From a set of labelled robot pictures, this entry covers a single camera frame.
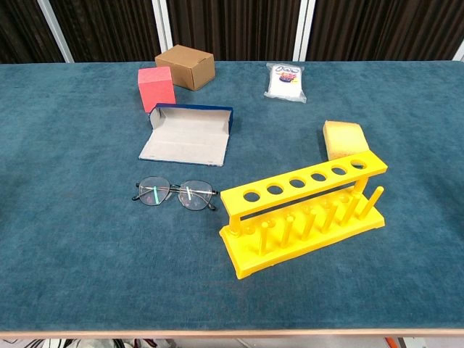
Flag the black thin-frame eyeglasses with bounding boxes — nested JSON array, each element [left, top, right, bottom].
[[130, 175, 218, 212]]

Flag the yellow test tube rack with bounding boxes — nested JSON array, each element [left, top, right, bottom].
[[218, 149, 389, 281]]

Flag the pink foam cube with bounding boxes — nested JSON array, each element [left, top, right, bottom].
[[137, 66, 178, 114]]

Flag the yellow sponge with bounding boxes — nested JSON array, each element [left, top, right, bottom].
[[323, 120, 370, 162]]

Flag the teal velvet table cloth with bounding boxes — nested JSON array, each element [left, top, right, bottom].
[[0, 59, 464, 333]]

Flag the brown cardboard box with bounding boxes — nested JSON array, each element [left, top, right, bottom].
[[154, 44, 216, 91]]

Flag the white plastic tissue pack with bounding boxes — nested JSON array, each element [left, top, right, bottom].
[[263, 62, 307, 104]]

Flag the blue hinged glasses case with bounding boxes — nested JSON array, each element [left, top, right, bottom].
[[138, 102, 235, 168]]

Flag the dark pleated curtain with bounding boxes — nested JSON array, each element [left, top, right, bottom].
[[306, 0, 464, 62], [49, 0, 162, 63], [165, 0, 302, 62], [0, 0, 65, 65]]

